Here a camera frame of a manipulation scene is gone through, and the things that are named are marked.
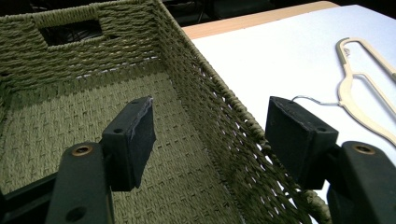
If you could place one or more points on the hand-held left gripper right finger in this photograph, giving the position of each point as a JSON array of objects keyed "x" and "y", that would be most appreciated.
[{"x": 308, "y": 146}]

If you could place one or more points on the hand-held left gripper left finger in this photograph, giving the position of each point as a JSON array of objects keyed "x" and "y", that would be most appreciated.
[{"x": 124, "y": 146}]

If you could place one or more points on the cream clothes hanger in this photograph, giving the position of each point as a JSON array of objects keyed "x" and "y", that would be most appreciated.
[{"x": 351, "y": 93}]

